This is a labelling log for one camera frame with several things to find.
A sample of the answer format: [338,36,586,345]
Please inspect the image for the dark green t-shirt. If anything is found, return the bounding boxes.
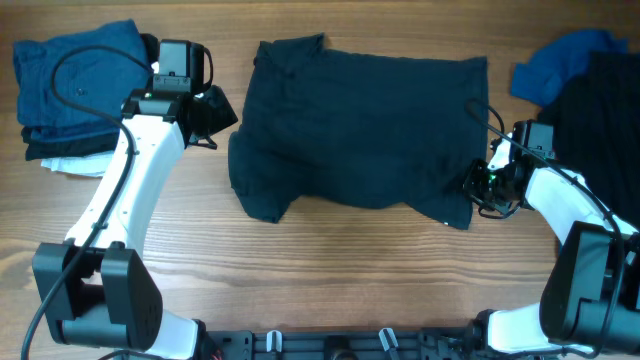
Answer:
[228,34,488,230]

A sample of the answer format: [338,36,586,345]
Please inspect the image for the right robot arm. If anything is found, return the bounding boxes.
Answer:
[463,139,639,358]

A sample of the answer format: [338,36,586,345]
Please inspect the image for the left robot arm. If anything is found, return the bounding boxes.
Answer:
[32,86,238,359]

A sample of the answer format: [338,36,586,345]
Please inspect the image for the bright blue t-shirt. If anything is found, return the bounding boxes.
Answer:
[511,29,629,107]

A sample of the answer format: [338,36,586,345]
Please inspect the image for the folded white garment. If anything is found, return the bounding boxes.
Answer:
[41,151,114,177]

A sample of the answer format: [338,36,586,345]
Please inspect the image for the folded blue shorts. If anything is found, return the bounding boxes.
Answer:
[13,20,149,143]

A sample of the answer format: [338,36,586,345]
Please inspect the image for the folded black garment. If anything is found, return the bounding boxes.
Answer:
[13,35,149,161]

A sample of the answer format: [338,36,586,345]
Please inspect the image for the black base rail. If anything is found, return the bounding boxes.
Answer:
[194,327,482,360]

